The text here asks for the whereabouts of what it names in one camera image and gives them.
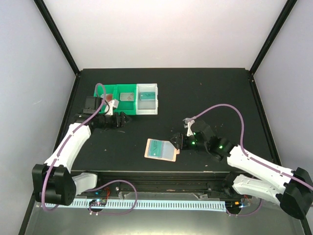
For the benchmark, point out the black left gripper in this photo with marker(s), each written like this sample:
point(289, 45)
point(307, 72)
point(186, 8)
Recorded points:
point(121, 124)

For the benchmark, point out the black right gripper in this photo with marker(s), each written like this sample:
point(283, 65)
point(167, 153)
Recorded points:
point(181, 139)

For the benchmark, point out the teal vip card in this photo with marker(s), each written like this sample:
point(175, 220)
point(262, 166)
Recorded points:
point(147, 96)
point(155, 149)

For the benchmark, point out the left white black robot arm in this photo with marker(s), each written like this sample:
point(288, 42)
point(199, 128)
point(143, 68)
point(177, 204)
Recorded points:
point(52, 181)

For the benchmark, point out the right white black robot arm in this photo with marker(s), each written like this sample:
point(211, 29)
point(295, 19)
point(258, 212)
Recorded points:
point(291, 189)

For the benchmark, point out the white floral card in bin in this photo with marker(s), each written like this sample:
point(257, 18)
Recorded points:
point(126, 97)

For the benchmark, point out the teal VIP card in bin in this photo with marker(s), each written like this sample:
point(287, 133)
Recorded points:
point(147, 96)

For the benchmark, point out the middle green plastic bin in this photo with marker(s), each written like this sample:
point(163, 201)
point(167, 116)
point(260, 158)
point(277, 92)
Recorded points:
point(126, 107)

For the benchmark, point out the green plastic bin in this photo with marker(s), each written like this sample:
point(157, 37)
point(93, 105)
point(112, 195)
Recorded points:
point(126, 107)
point(100, 90)

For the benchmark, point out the white translucent plastic bin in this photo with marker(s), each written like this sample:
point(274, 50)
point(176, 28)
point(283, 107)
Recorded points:
point(146, 107)

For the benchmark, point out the left green plastic bin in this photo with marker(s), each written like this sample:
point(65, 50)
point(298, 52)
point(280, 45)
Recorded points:
point(100, 90)

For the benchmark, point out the right small circuit board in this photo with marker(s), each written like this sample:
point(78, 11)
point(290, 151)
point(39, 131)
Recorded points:
point(234, 204)

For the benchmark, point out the small circuit board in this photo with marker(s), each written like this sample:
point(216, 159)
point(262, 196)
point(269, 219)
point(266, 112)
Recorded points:
point(98, 203)
point(234, 204)

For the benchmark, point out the left small circuit board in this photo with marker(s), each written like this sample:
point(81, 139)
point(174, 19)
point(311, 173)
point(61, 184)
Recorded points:
point(98, 203)

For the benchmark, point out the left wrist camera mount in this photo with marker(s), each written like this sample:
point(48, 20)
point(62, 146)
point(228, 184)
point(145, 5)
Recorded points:
point(112, 105)

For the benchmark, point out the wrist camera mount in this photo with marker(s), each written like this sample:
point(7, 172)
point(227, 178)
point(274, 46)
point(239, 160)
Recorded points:
point(112, 105)
point(188, 122)

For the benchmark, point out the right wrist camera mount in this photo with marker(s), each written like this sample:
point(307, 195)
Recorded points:
point(188, 122)

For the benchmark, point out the light blue slotted cable duct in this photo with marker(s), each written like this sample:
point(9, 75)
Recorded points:
point(179, 205)

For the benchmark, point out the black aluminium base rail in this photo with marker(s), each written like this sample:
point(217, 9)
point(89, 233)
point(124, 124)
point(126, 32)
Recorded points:
point(207, 182)

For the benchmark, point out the left black frame post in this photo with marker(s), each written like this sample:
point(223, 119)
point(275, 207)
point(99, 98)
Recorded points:
point(43, 9)

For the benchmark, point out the black frame post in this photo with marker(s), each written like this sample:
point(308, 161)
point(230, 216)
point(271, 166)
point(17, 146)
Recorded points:
point(285, 12)
point(43, 9)

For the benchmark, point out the right black frame post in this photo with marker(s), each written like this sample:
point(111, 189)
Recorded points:
point(285, 12)

